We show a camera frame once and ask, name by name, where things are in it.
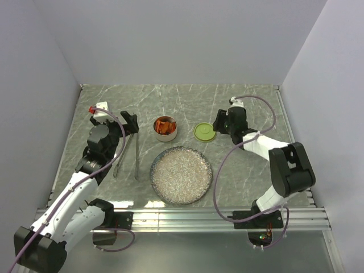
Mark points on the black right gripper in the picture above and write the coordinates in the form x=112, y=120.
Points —
x=221, y=117

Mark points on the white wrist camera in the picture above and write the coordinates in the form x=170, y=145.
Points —
x=99, y=113
x=236, y=102

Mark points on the stainless steel tongs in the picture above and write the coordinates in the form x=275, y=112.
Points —
x=126, y=155

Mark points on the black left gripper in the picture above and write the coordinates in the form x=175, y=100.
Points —
x=131, y=126

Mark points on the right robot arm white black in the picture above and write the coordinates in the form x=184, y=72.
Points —
x=290, y=169

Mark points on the green round lid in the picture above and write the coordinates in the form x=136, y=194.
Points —
x=204, y=132

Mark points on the aluminium side rail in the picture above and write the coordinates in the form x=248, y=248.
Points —
x=303, y=198

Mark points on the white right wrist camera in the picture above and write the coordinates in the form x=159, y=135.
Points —
x=236, y=102

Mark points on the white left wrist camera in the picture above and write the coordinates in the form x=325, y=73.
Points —
x=99, y=113

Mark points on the speckled grey plate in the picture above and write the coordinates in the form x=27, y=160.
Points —
x=181, y=175

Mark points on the aluminium mounting rail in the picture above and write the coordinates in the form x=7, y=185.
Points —
x=199, y=220

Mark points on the orange fried piece top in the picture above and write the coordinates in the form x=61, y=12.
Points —
x=165, y=127

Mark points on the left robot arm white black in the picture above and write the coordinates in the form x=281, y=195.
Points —
x=43, y=247

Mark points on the beige round lunch box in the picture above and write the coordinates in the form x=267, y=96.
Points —
x=165, y=138

